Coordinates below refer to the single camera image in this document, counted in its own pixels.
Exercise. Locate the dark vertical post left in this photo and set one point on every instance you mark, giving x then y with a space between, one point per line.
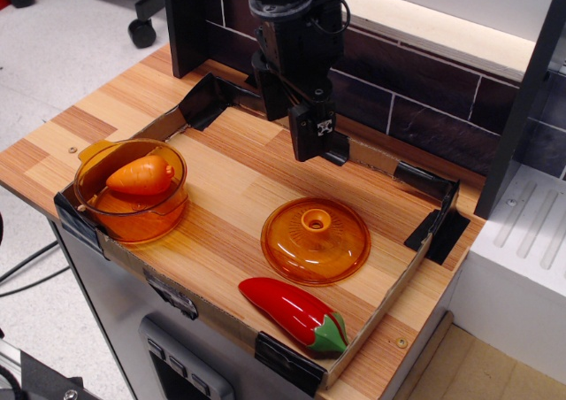
187 35

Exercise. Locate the dark vertical post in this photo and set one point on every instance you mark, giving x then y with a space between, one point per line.
187 35
547 59

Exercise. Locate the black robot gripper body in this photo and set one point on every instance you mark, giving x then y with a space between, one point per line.
299 41

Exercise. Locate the white toy sink drainer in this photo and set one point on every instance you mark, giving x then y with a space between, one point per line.
525 233

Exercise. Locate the orange transparent plastic pot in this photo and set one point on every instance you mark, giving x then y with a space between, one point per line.
123 217

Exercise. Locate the black metal frame corner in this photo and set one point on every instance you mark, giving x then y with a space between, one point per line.
25 377

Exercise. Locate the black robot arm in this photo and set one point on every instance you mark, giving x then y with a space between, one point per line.
299 42

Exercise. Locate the orange transparent pot lid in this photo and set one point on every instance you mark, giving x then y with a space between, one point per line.
315 241

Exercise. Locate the grey toy oven panel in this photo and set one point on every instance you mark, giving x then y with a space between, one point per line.
181 374

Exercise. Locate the dark vertical post right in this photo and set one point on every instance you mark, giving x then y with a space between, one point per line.
547 59

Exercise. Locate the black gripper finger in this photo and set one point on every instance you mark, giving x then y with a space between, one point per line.
311 127
276 102

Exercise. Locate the black chair caster wheel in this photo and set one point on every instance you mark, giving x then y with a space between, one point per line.
142 33

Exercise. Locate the red toy chili pepper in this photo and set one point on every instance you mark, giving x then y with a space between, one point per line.
312 323

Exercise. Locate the orange toy carrot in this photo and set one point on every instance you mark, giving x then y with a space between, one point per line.
147 176

